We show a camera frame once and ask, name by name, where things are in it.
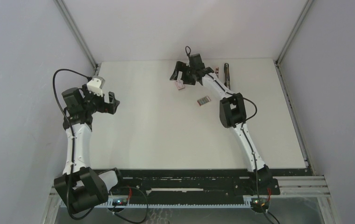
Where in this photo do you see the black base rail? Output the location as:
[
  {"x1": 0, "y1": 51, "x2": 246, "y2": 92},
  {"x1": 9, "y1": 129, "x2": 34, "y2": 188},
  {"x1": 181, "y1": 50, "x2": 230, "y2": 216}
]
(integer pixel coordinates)
[{"x1": 118, "y1": 169, "x2": 281, "y2": 204}]

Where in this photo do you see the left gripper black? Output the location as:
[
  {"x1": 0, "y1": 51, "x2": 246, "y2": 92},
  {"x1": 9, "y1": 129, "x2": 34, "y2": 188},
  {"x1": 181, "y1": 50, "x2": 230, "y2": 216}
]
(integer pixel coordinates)
[{"x1": 82, "y1": 84, "x2": 119, "y2": 115}]

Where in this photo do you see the pink and white stapler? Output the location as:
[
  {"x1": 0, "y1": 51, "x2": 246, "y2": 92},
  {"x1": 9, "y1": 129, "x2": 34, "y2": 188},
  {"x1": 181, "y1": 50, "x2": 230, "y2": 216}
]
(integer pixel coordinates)
[{"x1": 215, "y1": 67, "x2": 219, "y2": 78}]

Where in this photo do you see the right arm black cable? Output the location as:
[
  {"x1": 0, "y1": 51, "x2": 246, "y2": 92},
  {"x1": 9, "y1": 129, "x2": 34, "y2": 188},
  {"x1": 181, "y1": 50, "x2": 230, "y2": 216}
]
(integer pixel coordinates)
[{"x1": 185, "y1": 46, "x2": 274, "y2": 214}]

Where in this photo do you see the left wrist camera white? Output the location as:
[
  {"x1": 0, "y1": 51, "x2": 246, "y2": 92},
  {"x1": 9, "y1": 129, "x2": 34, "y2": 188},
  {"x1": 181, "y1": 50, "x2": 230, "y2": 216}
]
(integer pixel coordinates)
[{"x1": 86, "y1": 77, "x2": 105, "y2": 97}]

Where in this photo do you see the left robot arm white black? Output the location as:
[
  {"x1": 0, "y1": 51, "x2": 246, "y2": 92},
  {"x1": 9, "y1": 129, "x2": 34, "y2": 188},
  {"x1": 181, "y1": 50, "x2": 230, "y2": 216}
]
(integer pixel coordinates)
[{"x1": 54, "y1": 87, "x2": 126, "y2": 219}]

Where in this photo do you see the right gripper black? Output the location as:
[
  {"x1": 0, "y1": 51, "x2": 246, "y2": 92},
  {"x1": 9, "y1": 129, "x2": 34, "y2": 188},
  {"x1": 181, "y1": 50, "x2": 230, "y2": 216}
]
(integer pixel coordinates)
[{"x1": 170, "y1": 61, "x2": 196, "y2": 85}]

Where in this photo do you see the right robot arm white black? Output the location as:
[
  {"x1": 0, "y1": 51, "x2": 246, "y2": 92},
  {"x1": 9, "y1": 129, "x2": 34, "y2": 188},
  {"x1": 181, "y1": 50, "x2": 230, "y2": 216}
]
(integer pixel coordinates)
[{"x1": 170, "y1": 53, "x2": 273, "y2": 194}]

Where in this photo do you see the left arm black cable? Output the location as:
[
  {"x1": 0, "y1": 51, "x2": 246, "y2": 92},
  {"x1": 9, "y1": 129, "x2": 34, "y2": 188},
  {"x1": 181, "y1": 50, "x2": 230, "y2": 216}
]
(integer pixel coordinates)
[{"x1": 52, "y1": 69, "x2": 94, "y2": 221}]

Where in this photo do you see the staple box red white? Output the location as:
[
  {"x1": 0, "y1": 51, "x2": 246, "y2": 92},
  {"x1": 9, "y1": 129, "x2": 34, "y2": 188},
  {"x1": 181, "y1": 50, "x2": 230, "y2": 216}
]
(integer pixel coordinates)
[{"x1": 175, "y1": 80, "x2": 185, "y2": 91}]

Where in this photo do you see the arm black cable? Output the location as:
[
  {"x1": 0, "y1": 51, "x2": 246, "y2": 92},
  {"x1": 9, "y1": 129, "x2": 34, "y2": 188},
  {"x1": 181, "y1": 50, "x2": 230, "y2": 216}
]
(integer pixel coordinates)
[
  {"x1": 52, "y1": 69, "x2": 94, "y2": 221},
  {"x1": 185, "y1": 46, "x2": 274, "y2": 214}
]

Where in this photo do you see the white cable duct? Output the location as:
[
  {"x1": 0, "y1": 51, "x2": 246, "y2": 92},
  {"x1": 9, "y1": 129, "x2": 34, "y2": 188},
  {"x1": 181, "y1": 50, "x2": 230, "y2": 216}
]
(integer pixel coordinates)
[{"x1": 95, "y1": 198, "x2": 252, "y2": 208}]

